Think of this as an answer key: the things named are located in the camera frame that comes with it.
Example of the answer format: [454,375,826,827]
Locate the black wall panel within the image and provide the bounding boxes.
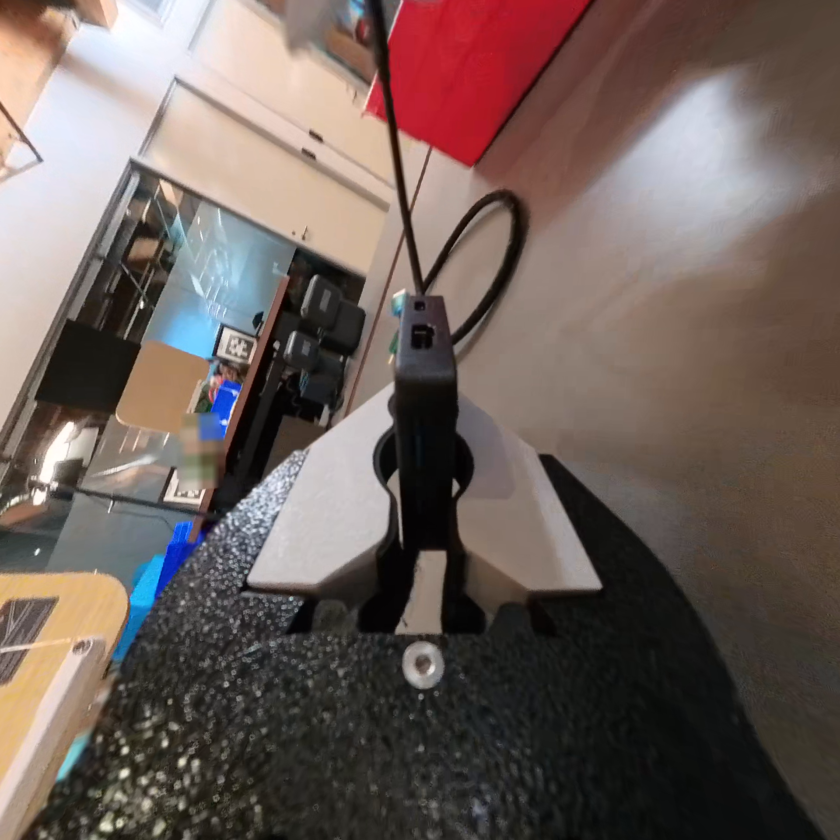
[36,319,142,414]

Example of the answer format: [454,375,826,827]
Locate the black light stand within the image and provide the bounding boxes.
[29,459,224,526]

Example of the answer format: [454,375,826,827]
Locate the framed marker tag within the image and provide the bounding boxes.
[215,325,258,363]
[164,469,204,508]

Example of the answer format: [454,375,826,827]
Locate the black label sticker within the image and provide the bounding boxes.
[0,596,59,686]

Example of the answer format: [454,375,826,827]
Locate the wooden stand board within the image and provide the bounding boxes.
[0,572,129,840]

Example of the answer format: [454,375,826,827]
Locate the white double door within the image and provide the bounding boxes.
[190,0,395,191]

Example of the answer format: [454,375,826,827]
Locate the black adapter hub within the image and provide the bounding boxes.
[364,0,459,553]

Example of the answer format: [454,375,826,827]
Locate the red storage bin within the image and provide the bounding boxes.
[364,0,595,168]

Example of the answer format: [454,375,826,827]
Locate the long brown-edged table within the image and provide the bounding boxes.
[197,276,291,526]

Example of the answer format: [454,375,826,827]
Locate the black hard case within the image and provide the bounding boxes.
[283,330,321,376]
[326,301,367,357]
[298,274,342,324]

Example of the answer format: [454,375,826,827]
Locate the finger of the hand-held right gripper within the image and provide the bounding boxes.
[281,0,337,52]

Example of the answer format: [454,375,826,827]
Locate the blue storage bin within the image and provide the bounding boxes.
[128,518,206,658]

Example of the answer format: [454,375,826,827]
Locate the glass partition window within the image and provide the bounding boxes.
[0,161,368,572]

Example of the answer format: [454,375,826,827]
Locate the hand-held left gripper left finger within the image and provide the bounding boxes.
[247,386,400,599]

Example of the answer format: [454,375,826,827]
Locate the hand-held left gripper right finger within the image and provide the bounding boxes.
[451,399,604,608]

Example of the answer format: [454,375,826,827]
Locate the white door with lever handle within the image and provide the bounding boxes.
[131,79,395,277]

